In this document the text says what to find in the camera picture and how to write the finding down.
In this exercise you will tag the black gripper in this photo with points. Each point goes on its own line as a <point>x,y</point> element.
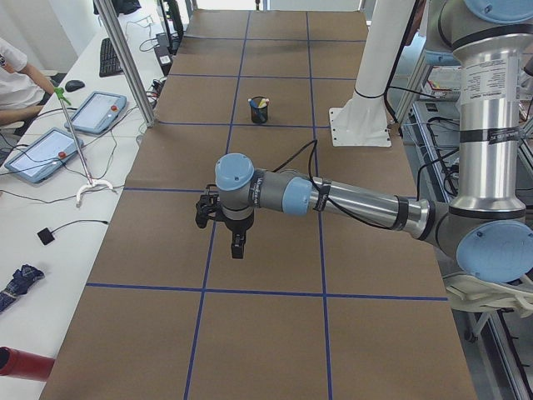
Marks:
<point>238,225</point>

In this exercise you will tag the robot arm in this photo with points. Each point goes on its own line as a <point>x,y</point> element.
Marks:
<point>483,228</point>

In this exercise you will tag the black mesh pen cup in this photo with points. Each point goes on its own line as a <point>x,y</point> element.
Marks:
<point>259,115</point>

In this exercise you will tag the far teach pendant tablet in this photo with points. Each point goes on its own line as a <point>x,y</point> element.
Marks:
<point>98,112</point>

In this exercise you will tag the teach pendant tablet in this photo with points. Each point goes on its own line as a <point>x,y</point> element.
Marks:
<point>44,157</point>
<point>98,112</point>

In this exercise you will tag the small black square device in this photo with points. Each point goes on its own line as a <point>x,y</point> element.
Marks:
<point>45,235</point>

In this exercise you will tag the black power adapter box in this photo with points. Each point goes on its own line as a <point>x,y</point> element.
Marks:
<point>164,59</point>

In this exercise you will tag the near teach pendant tablet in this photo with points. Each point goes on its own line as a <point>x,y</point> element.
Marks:
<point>44,157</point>

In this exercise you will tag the black keyboard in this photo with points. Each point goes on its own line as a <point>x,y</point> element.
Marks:
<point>109,63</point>

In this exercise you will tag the folded blue umbrella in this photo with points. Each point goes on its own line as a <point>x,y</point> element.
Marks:
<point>22,279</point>

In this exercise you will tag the black computer mouse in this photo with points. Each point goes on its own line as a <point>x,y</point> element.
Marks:
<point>73,85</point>

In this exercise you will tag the white grey office chair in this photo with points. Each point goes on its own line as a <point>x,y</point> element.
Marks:
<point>470,294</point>

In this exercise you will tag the red cylinder bottle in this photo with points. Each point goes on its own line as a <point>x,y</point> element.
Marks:
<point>25,365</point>

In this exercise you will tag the seated person in white shirt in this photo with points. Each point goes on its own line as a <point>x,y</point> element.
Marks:
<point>24,88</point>

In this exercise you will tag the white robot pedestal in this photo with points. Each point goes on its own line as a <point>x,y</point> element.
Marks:
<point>362,121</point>

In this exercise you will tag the aluminium frame post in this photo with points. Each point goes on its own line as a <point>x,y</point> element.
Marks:
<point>119,42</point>

